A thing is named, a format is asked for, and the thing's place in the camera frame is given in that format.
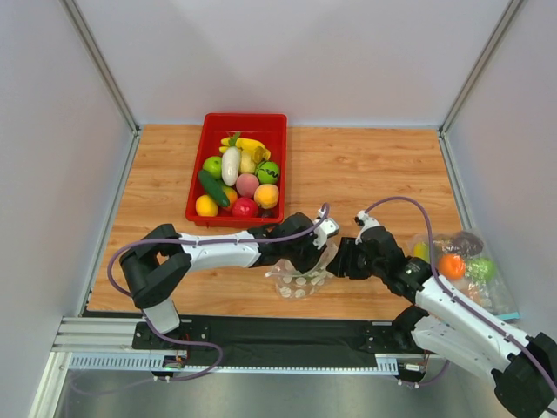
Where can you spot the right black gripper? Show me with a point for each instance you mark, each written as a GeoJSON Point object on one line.
{"type": "Point", "coordinates": [348, 255]}

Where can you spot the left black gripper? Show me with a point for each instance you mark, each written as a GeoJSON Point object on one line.
{"type": "Point", "coordinates": [307, 244]}

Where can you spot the polka dot zip bag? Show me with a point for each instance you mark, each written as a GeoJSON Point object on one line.
{"type": "Point", "coordinates": [291, 284]}

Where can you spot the yellow pear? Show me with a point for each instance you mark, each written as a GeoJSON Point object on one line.
{"type": "Point", "coordinates": [247, 164]}

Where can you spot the dark green cucumber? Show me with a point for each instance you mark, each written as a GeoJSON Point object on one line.
{"type": "Point", "coordinates": [213, 188]}

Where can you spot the white radish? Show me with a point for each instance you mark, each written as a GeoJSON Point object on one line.
{"type": "Point", "coordinates": [231, 161]}

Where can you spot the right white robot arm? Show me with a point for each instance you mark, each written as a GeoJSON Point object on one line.
{"type": "Point", "coordinates": [520, 367]}

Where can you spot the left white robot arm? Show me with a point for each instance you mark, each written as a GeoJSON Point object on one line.
{"type": "Point", "coordinates": [154, 266]}

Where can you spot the clear bag of spare food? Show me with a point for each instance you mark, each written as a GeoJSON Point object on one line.
{"type": "Point", "coordinates": [463, 259]}

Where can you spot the dark purple plum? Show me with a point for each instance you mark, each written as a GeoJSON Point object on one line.
{"type": "Point", "coordinates": [266, 214]}

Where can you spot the yellow orange peach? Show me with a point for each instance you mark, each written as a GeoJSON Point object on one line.
{"type": "Point", "coordinates": [266, 196]}

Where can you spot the red pomegranate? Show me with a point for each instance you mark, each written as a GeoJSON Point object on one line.
{"type": "Point", "coordinates": [244, 207]}

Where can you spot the pink peach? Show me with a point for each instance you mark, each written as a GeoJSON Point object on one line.
{"type": "Point", "coordinates": [247, 184]}

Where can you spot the small green watermelon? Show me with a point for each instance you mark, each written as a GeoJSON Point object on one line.
{"type": "Point", "coordinates": [267, 172]}

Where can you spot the green orange mango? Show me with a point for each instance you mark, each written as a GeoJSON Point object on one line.
{"type": "Point", "coordinates": [231, 194]}

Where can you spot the yellow lemon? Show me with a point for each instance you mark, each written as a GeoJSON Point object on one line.
{"type": "Point", "coordinates": [206, 206]}

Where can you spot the yellow banana bunch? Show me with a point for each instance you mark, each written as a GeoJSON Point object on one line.
{"type": "Point", "coordinates": [255, 149]}

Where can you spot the red plastic bin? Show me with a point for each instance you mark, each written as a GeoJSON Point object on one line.
{"type": "Point", "coordinates": [239, 173]}

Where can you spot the green apple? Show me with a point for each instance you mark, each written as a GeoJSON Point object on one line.
{"type": "Point", "coordinates": [213, 165]}

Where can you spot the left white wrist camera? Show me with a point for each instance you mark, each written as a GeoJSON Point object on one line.
{"type": "Point", "coordinates": [325, 228]}

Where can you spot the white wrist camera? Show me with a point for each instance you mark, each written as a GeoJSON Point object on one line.
{"type": "Point", "coordinates": [367, 222]}
{"type": "Point", "coordinates": [325, 228]}

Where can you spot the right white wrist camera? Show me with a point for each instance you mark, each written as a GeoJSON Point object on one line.
{"type": "Point", "coordinates": [367, 222]}

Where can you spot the right aluminium frame post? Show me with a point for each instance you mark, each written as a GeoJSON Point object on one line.
{"type": "Point", "coordinates": [506, 19]}

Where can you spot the aluminium frame post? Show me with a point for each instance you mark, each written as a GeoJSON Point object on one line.
{"type": "Point", "coordinates": [78, 20]}
{"type": "Point", "coordinates": [506, 19]}

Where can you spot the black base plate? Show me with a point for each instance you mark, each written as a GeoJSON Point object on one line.
{"type": "Point", "coordinates": [299, 342]}

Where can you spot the white slotted cable duct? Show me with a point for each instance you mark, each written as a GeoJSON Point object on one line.
{"type": "Point", "coordinates": [163, 363]}

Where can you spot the aluminium front rail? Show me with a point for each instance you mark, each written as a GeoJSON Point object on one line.
{"type": "Point", "coordinates": [95, 335]}

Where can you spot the left aluminium frame post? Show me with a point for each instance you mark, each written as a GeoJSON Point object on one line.
{"type": "Point", "coordinates": [78, 20]}

